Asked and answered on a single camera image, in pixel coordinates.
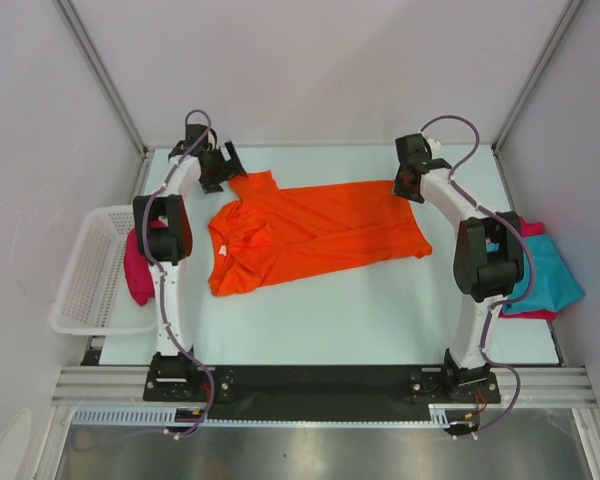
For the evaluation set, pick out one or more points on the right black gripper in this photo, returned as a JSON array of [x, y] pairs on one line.
[[400, 189]]

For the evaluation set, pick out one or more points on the aluminium frame rail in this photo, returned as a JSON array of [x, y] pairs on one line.
[[551, 387]]

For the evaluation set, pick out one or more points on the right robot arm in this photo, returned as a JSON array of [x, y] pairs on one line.
[[488, 259]]

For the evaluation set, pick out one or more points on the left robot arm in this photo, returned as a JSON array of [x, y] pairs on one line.
[[164, 234]]

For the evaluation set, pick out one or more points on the white plastic basket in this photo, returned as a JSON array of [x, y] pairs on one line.
[[93, 298]]

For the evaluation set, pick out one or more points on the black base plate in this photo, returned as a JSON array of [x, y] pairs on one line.
[[342, 392]]

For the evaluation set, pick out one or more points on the folded teal t-shirt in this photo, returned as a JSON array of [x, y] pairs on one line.
[[554, 287]]

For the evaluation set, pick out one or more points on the folded crimson t-shirt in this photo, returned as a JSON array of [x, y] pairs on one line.
[[530, 230]]

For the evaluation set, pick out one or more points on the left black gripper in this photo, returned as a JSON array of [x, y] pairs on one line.
[[230, 168]]

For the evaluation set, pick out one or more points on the white cable duct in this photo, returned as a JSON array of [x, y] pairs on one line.
[[184, 418]]

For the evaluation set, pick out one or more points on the orange t-shirt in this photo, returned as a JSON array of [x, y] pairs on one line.
[[269, 236]]

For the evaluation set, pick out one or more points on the crimson t-shirt in basket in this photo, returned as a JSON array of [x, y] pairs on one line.
[[136, 270]]

